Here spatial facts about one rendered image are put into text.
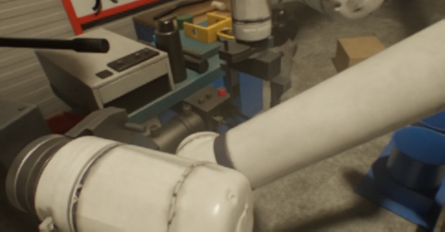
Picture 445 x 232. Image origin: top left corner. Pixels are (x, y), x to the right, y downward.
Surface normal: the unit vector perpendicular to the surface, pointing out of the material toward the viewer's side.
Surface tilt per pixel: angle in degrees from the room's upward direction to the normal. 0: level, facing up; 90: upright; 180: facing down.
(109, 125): 90
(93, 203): 40
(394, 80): 47
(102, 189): 36
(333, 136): 81
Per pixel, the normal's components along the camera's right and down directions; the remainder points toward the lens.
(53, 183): -0.29, -0.29
